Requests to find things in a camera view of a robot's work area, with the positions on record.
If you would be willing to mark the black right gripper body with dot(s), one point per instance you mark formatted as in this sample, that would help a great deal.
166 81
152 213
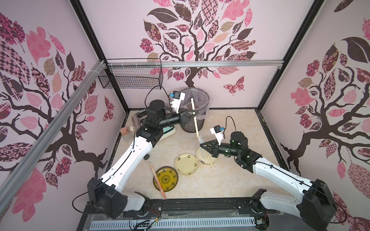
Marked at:
215 148

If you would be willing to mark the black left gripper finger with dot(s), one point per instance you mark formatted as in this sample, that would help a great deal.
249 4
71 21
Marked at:
193 111
191 117

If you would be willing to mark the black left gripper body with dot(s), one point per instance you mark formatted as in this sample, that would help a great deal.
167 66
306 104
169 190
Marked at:
182 118

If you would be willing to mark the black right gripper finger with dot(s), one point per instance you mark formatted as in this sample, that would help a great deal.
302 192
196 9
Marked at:
211 143
204 152

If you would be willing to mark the red chopsticks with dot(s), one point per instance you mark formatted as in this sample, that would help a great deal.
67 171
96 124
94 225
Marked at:
158 182

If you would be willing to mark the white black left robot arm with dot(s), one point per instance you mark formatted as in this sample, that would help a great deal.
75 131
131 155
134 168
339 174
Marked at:
105 192

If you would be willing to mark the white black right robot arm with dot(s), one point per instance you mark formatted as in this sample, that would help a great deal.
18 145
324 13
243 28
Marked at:
312 201

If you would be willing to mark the cream plate right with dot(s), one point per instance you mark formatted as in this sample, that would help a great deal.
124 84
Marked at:
204 161

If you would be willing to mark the cream plate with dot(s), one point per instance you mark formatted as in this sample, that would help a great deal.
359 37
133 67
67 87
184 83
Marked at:
204 161
186 164

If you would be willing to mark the clear plastic bin liner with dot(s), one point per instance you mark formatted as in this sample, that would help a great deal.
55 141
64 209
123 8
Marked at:
201 98

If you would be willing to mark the black mesh trash bin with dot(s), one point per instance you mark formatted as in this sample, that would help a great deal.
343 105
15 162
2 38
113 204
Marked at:
199 99

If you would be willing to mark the cream plate middle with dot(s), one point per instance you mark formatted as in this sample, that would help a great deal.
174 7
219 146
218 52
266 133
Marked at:
186 164

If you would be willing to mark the mint green toaster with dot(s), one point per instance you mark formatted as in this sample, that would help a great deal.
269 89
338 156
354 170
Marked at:
138 120

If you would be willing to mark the yellow black patterned plate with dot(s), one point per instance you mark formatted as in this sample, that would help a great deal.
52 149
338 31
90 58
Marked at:
168 178

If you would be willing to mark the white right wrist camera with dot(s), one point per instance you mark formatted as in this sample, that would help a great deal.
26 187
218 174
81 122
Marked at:
218 132

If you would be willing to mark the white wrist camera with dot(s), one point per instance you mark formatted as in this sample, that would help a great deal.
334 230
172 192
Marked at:
175 100
218 132

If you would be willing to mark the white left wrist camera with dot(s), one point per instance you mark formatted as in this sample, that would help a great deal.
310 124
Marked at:
175 100

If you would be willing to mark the black wire wall basket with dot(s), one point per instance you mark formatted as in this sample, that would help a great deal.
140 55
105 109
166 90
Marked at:
132 73

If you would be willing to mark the aluminium frame bar rear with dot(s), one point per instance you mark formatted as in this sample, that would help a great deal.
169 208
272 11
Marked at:
198 63

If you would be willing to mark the aluminium frame bar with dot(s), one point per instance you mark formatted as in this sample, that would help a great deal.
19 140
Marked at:
198 63
25 167

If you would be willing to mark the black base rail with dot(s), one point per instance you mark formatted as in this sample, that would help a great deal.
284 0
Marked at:
234 207

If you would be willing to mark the white slotted cable duct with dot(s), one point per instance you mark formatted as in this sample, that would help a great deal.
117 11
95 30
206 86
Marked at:
171 224

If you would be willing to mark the aluminium frame bar left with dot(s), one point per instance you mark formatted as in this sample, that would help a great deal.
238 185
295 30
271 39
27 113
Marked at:
25 167

